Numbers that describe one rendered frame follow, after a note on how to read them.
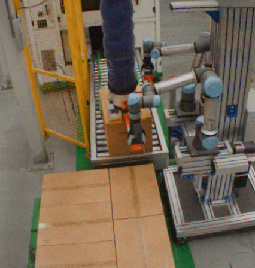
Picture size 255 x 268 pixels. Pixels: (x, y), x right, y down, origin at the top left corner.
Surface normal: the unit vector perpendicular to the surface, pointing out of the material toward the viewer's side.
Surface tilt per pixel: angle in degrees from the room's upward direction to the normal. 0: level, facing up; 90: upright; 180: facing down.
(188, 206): 0
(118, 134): 90
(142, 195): 0
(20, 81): 89
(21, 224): 0
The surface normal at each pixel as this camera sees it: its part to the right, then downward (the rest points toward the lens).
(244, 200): -0.07, -0.79
